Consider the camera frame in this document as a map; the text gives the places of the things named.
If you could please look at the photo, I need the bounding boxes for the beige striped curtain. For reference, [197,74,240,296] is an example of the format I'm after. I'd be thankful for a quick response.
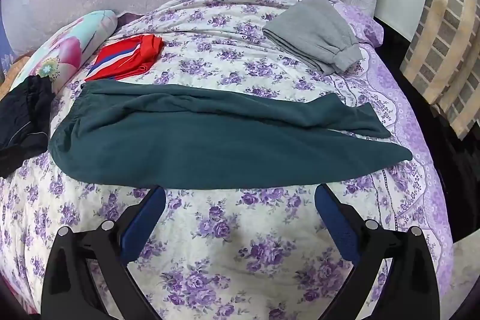
[399,0,480,140]

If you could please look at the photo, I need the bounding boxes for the dark green pants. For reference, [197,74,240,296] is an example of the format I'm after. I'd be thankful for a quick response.
[48,80,414,190]

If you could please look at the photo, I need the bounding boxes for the grey folded pants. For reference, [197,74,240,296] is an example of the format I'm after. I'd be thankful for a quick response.
[262,0,364,76]

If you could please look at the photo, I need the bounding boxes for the orange cloth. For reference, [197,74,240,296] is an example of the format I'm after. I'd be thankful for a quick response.
[0,59,27,99]

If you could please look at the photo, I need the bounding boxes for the pink teal floral pillow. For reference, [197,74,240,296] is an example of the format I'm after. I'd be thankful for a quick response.
[9,10,119,95]

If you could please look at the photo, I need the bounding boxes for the purple floral bedspread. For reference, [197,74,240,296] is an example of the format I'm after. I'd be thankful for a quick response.
[0,0,455,320]

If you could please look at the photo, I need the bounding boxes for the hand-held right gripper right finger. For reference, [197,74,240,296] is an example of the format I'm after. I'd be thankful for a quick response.
[314,184,440,320]

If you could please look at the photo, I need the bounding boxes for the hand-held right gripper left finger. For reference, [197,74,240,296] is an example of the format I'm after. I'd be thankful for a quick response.
[41,186,167,320]

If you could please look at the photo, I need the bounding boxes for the red striped garment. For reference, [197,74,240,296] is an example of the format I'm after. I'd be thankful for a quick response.
[85,34,165,82]

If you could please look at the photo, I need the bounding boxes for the black garment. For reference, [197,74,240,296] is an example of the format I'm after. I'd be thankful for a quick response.
[0,75,53,179]

